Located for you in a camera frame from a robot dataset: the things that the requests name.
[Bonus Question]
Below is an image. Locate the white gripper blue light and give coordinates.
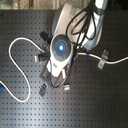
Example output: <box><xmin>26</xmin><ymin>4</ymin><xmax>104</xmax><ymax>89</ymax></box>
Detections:
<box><xmin>47</xmin><ymin>34</ymin><xmax>73</xmax><ymax>77</ymax></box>

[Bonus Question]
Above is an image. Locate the blue connector plug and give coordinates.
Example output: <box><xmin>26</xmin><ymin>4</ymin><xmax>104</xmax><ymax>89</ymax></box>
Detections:
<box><xmin>0</xmin><ymin>85</ymin><xmax>6</xmax><ymax>94</ymax></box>

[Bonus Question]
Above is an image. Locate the black clip upper left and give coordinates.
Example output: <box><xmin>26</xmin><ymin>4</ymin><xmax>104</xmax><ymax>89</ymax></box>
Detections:
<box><xmin>40</xmin><ymin>31</ymin><xmax>48</xmax><ymax>41</ymax></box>

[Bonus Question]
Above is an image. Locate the black cable clip left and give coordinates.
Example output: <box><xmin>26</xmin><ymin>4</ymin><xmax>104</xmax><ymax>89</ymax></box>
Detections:
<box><xmin>39</xmin><ymin>84</ymin><xmax>48</xmax><ymax>97</ymax></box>

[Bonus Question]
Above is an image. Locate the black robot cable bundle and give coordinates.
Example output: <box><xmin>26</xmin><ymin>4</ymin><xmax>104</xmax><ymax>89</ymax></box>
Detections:
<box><xmin>65</xmin><ymin>0</ymin><xmax>105</xmax><ymax>51</ymax></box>

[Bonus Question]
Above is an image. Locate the grey cable clip bottom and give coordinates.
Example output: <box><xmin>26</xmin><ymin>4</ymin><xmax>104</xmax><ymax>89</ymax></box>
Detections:
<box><xmin>63</xmin><ymin>83</ymin><xmax>71</xmax><ymax>91</ymax></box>

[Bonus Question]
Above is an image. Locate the grey metal cable clip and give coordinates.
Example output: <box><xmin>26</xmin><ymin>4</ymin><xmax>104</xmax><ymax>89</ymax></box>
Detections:
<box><xmin>97</xmin><ymin>50</ymin><xmax>109</xmax><ymax>70</ymax></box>

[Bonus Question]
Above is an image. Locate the grey clip left of gripper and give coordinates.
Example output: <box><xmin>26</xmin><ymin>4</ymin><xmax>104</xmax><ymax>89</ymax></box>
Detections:
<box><xmin>34</xmin><ymin>54</ymin><xmax>44</xmax><ymax>63</ymax></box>

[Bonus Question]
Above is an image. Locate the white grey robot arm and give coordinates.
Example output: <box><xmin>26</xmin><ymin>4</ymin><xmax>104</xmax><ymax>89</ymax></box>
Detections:
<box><xmin>47</xmin><ymin>0</ymin><xmax>108</xmax><ymax>77</ymax></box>

